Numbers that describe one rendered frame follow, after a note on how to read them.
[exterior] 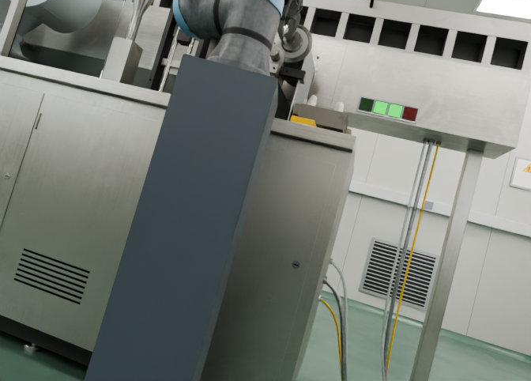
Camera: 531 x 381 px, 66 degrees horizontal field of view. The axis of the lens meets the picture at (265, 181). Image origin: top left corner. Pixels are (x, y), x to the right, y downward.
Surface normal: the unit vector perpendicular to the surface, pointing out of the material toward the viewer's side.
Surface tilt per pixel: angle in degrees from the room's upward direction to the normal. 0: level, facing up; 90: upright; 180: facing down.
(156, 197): 90
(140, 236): 90
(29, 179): 90
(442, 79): 90
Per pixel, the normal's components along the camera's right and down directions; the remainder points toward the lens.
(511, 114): -0.20, -0.13
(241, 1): -0.44, -0.19
